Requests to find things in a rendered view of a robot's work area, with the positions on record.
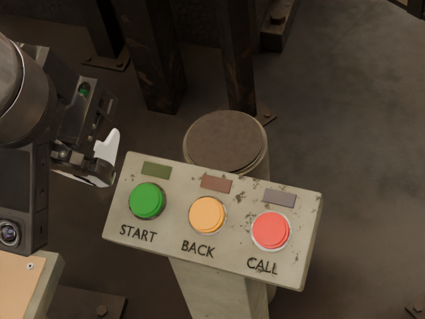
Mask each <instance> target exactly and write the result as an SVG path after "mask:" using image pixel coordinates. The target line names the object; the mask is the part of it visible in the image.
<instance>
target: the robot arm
mask: <svg viewBox="0 0 425 319"><path fill-rule="evenodd" d="M85 84H89V85H90V92H88V91H87V90H85ZM81 87H83V88H84V89H81ZM102 91H103V92H105V93H106V94H107V95H108V96H109V97H110V98H111V99H110V102H109V106H108V109H107V112H105V111H104V110H103V109H102V105H103V103H104V99H103V98H102V97H101V92H102ZM118 100H119V99H118V98H117V97H116V96H115V95H114V94H113V93H112V92H111V91H110V90H109V89H107V88H106V87H105V86H104V85H103V84H102V83H101V82H100V81H99V80H98V79H96V78H89V77H83V76H81V75H79V74H78V73H77V72H76V71H75V70H74V69H73V68H72V67H71V66H70V65H69V64H67V63H66V62H65V61H64V60H63V59H62V58H61V57H60V56H58V55H57V54H56V53H55V52H54V51H53V50H52V49H51V48H50V47H45V46H31V45H28V44H25V43H21V42H15V41H11V40H10V39H8V38H7V37H6V36H4V35H3V34H2V33H0V251H5V252H8V253H13V254H17V255H20V256H24V257H29V256H30V255H32V254H34V253H36V252H37V251H39V250H41V249H42V248H44V247H46V246H47V242H48V212H49V171H53V172H56V173H60V174H62V175H64V176H67V177H70V178H73V179H75V180H78V181H81V182H84V183H86V184H90V185H96V186H98V187H108V186H110V185H112V184H113V182H114V178H115V175H116V172H114V164H115V160H116V154H117V150H118V144H119V141H120V133H119V131H118V130H117V129H116V128H114V129H112V131H111V132H110V134H109V135H108V137H107V139H106V140H105V141H104V142H101V141H98V140H96V139H97V136H99V134H100V131H101V127H102V124H103V121H104V117H105V118H106V119H107V120H109V121H110V122H111V121H113V116H114V113H115V110H116V107H117V104H118Z"/></svg>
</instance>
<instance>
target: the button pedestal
mask: <svg viewBox="0 0 425 319"><path fill-rule="evenodd" d="M144 161H148V162H151V163H157V164H160V165H166V166H171V167H172V170H171V174H170V176H169V180H166V179H163V178H157V177H153V176H149V175H144V174H141V171H142V167H143V164H144ZM203 174H206V175H211V176H214V177H220V178H225V179H228V180H232V181H233V182H232V185H231V189H230V193H229V194H227V193H224V192H219V191H214V190H210V189H205V188H201V187H200V183H201V180H202V176H203ZM145 183H148V184H153V185H155V186H156V187H158V188H159V189H160V190H161V192H162V194H163V199H164V201H163V206H162V208H161V210H160V211H159V213H158V214H156V215H154V216H152V217H150V218H142V217H140V216H138V215H136V214H135V213H134V212H133V211H132V210H131V207H130V203H129V200H130V194H131V193H132V191H133V190H134V188H136V187H137V186H138V185H140V184H145ZM265 188H268V189H274V190H277V191H283V192H288V193H291V194H296V195H297V197H296V200H295V204H294V207H293V208H288V207H285V206H280V205H277V204H271V203H266V202H263V201H262V199H263V196H264V191H265ZM203 197H211V198H213V199H215V200H217V201H218V202H219V203H220V204H221V205H222V207H223V209H224V212H225V218H224V221H223V223H222V225H221V226H220V228H219V229H217V230H215V231H214V232H210V233H203V232H200V231H198V230H197V229H195V228H194V227H193V226H192V224H191V223H190V219H189V212H190V208H191V207H192V205H193V204H194V203H195V202H196V201H197V200H198V199H200V198H203ZM323 204H324V203H323V198H322V194H321V193H320V192H315V191H310V190H307V189H301V188H298V187H292V186H289V185H283V184H278V183H274V182H269V181H266V180H260V179H257V178H252V177H246V176H243V175H237V174H234V173H228V172H223V171H219V170H214V169H211V168H206V167H202V166H197V165H191V164H188V163H182V162H179V161H173V160H170V159H164V158H159V157H156V156H151V155H147V154H142V153H136V152H133V151H128V152H127V154H126V157H125V161H124V164H123V168H122V170H121V174H120V177H119V180H118V184H117V186H116V190H115V193H114V197H113V200H112V203H111V207H110V210H109V213H108V217H107V220H106V224H105V226H104V230H103V233H102V238H103V239H106V240H108V241H111V242H115V243H117V244H121V245H124V246H128V247H133V248H136V249H140V250H143V251H148V252H150V253H155V254H159V255H162V256H167V257H168V258H169V261H170V263H171V266H172V268H173V271H174V273H175V276H176V279H177V281H178V283H179V286H180V289H181V290H182V293H183V296H184V298H185V301H186V303H187V306H188V308H189V311H190V314H191V315H192V318H193V319H269V310H268V298H267V292H266V283H267V284H272V285H276V286H279V287H284V288H286V289H291V290H294V291H298V292H302V291H303V290H304V285H305V281H306V277H307V272H308V269H309V264H310V261H311V256H312V250H313V247H314V242H315V239H316V234H317V229H318V225H319V221H320V217H321V212H322V209H323ZM267 212H274V213H278V214H280V215H281V216H282V217H283V218H284V219H285V220H286V221H287V223H288V226H289V236H288V239H287V240H286V242H285V243H284V244H283V245H282V246H280V247H278V248H276V249H267V248H265V247H262V246H260V245H259V244H258V243H257V242H256V240H255V239H254V236H253V233H252V227H253V224H254V222H255V220H256V219H257V218H258V217H259V216H260V215H261V214H263V213H267Z"/></svg>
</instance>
